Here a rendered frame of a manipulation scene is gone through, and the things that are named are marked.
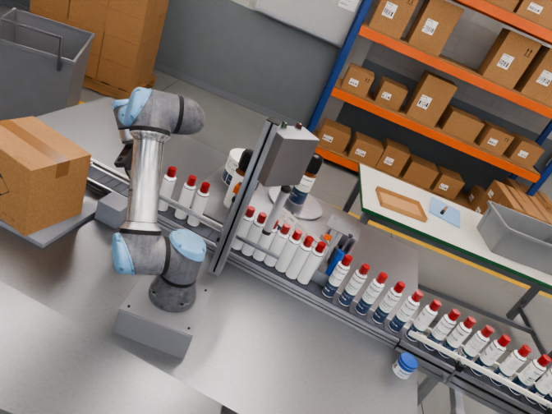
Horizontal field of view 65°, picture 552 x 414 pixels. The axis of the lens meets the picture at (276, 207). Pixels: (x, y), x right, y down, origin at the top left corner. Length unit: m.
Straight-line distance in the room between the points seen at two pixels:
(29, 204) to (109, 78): 3.53
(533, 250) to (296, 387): 2.26
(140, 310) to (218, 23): 5.02
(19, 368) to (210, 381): 0.52
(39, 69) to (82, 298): 2.32
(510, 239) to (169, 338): 2.46
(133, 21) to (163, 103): 3.56
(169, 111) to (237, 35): 4.76
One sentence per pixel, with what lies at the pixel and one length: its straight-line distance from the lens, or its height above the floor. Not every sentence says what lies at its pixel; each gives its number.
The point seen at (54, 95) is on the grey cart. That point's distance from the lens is 3.65.
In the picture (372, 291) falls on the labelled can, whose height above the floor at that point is 1.01.
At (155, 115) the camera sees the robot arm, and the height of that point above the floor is 1.45.
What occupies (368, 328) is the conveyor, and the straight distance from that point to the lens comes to 1.84.
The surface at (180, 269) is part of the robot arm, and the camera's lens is 1.32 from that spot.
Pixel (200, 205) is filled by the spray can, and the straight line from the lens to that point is 1.80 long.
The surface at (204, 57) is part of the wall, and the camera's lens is 6.18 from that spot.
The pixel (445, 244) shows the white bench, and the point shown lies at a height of 0.78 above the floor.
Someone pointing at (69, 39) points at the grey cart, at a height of 0.69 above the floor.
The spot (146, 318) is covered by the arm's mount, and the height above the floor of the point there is 0.94.
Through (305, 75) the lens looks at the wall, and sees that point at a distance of 5.97.
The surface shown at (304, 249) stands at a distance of 1.71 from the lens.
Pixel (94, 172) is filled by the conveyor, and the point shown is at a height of 0.88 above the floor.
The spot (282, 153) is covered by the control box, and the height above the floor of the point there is 1.42.
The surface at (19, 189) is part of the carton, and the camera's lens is 1.64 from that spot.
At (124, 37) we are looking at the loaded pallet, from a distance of 4.90.
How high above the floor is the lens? 1.96
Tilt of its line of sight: 29 degrees down
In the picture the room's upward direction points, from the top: 24 degrees clockwise
